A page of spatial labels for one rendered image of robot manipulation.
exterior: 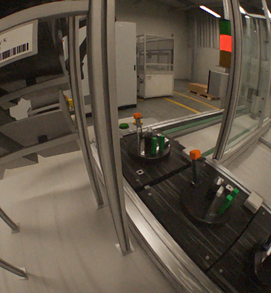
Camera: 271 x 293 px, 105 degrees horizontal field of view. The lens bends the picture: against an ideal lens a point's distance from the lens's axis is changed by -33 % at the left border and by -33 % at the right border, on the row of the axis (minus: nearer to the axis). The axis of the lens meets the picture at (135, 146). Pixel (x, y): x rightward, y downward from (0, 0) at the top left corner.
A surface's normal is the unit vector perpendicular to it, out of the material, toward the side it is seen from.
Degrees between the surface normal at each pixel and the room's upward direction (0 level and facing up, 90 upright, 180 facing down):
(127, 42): 90
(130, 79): 90
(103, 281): 0
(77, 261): 0
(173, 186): 0
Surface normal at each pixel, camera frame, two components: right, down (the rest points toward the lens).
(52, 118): 0.25, 0.95
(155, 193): -0.01, -0.84
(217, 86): -0.87, 0.28
